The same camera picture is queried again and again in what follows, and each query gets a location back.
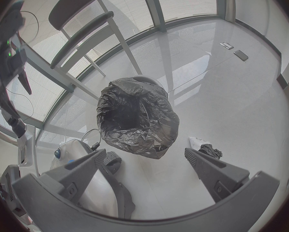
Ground grey cable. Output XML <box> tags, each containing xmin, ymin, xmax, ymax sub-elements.
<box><xmin>82</xmin><ymin>129</ymin><xmax>102</xmax><ymax>152</ymax></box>

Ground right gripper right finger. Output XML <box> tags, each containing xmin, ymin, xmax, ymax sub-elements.
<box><xmin>184</xmin><ymin>148</ymin><xmax>250</xmax><ymax>203</ymax></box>

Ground black plastic bag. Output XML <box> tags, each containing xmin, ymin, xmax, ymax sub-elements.
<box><xmin>96</xmin><ymin>78</ymin><xmax>180</xmax><ymax>159</ymax></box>

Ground white trash bin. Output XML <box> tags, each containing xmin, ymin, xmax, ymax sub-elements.
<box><xmin>132</xmin><ymin>75</ymin><xmax>169</xmax><ymax>99</ymax></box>

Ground crumpled black plastic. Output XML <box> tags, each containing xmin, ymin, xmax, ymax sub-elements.
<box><xmin>198</xmin><ymin>143</ymin><xmax>223</xmax><ymax>159</ymax></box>

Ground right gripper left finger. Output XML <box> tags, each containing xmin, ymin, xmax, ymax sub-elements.
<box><xmin>42</xmin><ymin>149</ymin><xmax>108</xmax><ymax>203</ymax></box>

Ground white chair with grey seat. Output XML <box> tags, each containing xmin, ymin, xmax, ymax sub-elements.
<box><xmin>48</xmin><ymin>0</ymin><xmax>143</xmax><ymax>99</ymax></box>

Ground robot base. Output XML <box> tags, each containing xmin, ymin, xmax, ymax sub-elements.
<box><xmin>0</xmin><ymin>126</ymin><xmax>136</xmax><ymax>225</ymax></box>

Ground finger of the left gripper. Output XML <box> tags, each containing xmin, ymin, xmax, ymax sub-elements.
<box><xmin>18</xmin><ymin>67</ymin><xmax>33</xmax><ymax>95</ymax></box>

